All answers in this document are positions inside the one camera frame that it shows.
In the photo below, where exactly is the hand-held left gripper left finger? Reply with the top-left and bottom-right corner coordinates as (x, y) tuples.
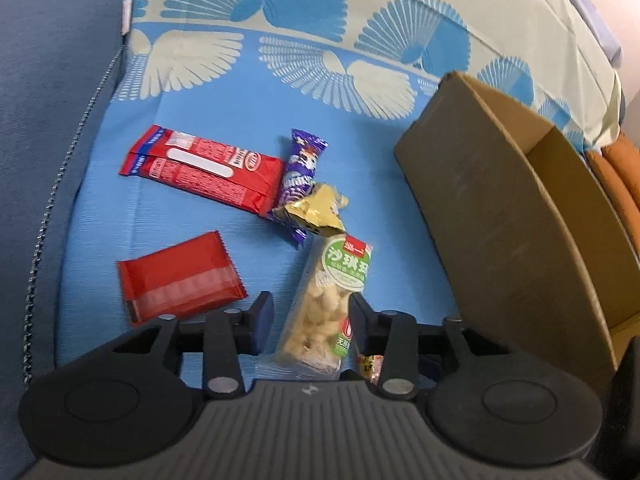
(112, 290), (276, 395)

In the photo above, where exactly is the blue fabric sofa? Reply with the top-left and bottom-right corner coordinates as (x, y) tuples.
(0, 0), (136, 476)

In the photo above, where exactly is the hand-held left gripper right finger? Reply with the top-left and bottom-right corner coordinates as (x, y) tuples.
(350, 294), (506, 396)

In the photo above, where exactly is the light blue pillow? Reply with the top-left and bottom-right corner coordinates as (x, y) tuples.
(547, 0), (623, 68)

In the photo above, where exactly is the square red snack packet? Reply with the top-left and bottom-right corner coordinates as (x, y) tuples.
(116, 231), (248, 323)

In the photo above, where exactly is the green-label peanut snack packet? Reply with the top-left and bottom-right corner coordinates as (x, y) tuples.
(255, 234), (373, 378)

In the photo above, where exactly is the brown cardboard box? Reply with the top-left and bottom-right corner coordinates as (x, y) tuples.
(394, 71), (640, 386)

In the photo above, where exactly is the orange pillow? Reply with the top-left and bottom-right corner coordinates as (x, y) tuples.
(602, 132), (640, 196)
(585, 150), (640, 261)

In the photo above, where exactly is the blue fan-print bed sheet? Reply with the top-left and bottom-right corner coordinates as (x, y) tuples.
(55, 0), (626, 391)

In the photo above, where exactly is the purple snack packet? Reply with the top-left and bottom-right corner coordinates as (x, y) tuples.
(267, 128), (329, 248)

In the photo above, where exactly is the long red snack packet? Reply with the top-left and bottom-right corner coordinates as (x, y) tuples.
(119, 125), (285, 218)

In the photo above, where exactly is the gold snack packet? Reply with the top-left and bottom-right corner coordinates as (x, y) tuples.
(274, 183), (349, 237)

